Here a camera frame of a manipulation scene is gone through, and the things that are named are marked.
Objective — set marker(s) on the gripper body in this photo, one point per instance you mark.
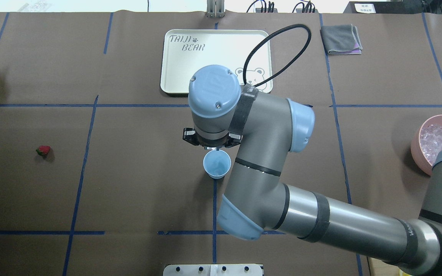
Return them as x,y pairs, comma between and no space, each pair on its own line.
190,137

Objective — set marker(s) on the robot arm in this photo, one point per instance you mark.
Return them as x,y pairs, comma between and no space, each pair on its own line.
267,128

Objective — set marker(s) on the light blue cup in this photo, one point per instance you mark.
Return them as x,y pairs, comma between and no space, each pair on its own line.
216,163

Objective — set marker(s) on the pink bowl of ice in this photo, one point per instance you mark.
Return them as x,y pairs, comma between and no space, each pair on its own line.
427,144

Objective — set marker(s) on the cream bear tray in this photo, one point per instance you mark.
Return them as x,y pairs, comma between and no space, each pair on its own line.
186,51

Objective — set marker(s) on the grey folded cloth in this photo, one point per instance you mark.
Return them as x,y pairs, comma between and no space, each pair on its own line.
341,40

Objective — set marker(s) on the red strawberry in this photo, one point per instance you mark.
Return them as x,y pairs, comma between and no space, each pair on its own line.
43,150

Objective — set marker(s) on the white camera pole mount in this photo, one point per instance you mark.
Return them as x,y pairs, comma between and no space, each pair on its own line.
250,269

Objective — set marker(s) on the aluminium frame post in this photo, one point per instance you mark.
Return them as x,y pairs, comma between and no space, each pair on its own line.
215,9

